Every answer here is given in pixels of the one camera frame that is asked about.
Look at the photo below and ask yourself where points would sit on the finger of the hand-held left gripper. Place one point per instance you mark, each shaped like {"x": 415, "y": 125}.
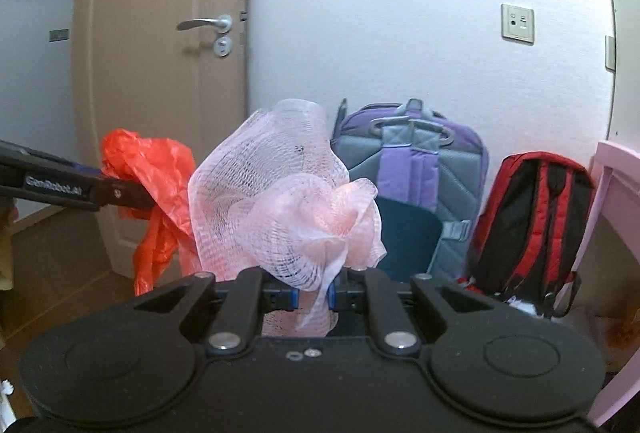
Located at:
{"x": 40, "y": 159}
{"x": 120, "y": 197}

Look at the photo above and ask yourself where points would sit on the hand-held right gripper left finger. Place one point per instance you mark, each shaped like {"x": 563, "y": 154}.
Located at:
{"x": 282, "y": 299}

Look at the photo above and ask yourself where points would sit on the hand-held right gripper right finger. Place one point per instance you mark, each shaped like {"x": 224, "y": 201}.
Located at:
{"x": 341, "y": 295}

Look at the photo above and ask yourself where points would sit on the red plastic bag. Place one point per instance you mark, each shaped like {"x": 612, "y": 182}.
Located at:
{"x": 155, "y": 173}

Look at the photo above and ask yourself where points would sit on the pink mesh net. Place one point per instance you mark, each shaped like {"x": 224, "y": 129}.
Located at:
{"x": 260, "y": 183}

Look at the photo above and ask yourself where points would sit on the beige wooden door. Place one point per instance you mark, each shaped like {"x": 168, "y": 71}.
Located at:
{"x": 150, "y": 88}

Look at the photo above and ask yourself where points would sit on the purple grey backpack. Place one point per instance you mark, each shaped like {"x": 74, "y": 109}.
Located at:
{"x": 450, "y": 173}

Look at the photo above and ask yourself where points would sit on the silver door lock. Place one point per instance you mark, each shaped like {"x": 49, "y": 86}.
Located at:
{"x": 223, "y": 47}

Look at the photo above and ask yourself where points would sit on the red black backpack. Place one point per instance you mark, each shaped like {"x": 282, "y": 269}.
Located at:
{"x": 530, "y": 223}

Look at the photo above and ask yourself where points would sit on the pink desk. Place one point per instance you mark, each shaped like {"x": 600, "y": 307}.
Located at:
{"x": 615, "y": 213}

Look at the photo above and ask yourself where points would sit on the dark hallway wall plate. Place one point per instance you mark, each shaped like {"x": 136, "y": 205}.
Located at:
{"x": 59, "y": 35}

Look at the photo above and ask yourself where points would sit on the beige wall socket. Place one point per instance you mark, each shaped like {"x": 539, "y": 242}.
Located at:
{"x": 517, "y": 24}

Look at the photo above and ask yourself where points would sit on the grey wall switch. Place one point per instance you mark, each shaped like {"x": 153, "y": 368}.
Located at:
{"x": 610, "y": 53}

